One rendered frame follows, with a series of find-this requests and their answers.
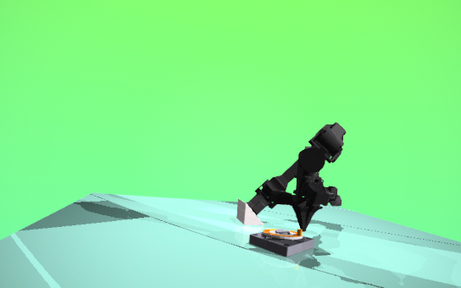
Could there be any orange round plate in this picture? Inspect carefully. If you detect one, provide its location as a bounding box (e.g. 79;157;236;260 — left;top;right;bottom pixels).
262;229;303;240

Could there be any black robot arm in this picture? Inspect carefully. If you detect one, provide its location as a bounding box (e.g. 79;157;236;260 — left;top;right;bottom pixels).
247;122;347;216

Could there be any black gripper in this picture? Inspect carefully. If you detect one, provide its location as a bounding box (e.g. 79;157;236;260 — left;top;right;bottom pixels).
269;171;342;232

